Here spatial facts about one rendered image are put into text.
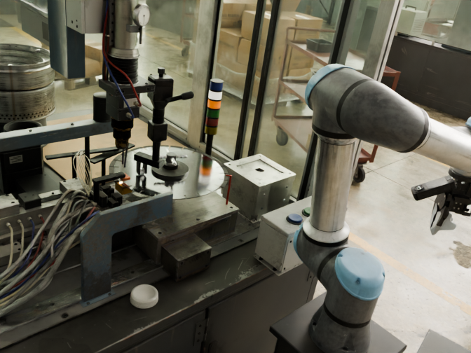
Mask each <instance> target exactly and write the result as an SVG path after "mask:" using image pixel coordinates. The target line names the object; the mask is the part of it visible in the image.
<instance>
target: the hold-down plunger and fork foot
mask: <svg viewBox="0 0 471 353"><path fill-rule="evenodd" d="M160 152H161V143H160V142H153V147H152V155H149V154H146V153H143V152H140V151H138V152H137V153H135V154H134V160H135V161H137V164H136V173H138V175H140V170H141V163H143V168H144V173H145V174H147V165H149V166H152V167H155V168H158V169H160V168H161V167H162V166H164V159H161V158H160Z"/></svg>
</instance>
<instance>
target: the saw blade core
mask: <svg viewBox="0 0 471 353"><path fill-rule="evenodd" d="M167 148H169V147H161V152H160V155H166V153H167V151H166V149H167ZM138 151H140V152H143V153H146V154H149V155H152V149H150V148H141V149H137V150H135V151H131V152H129V153H128V154H127V159H126V166H125V167H124V164H122V156H121V157H120V158H119V159H118V160H117V161H116V162H115V164H114V173H117V172H123V173H126V174H127V175H128V176H129V177H130V180H127V181H121V180H120V179H118V181H119V182H122V183H121V184H122V185H123V186H125V187H126V188H128V189H130V190H132V191H134V192H136V193H140V194H142V195H146V196H149V197H153V196H155V195H160V194H162V193H166V192H171V193H173V200H183V199H191V198H198V197H200V196H204V195H207V194H210V193H212V192H214V191H215V190H217V189H218V188H219V187H220V186H221V184H222V183H223V181H224V171H223V169H222V168H221V166H220V165H219V164H218V163H217V162H215V161H214V160H213V159H211V158H209V157H207V156H205V155H203V154H201V153H197V152H194V151H190V150H187V149H182V148H175V147H170V152H173V153H176V155H187V158H176V160H178V161H181V162H183V163H185V164H186V165H187V166H188V167H189V173H188V174H187V175H186V176H185V177H182V178H180V179H164V178H161V177H159V176H156V175H155V174H154V173H153V172H152V171H151V166H149V165H147V174H145V173H144V174H143V175H138V173H136V164H137V161H135V160H134V154H135V153H137V152H138ZM198 194H199V195H198ZM185 196H186V197H185Z"/></svg>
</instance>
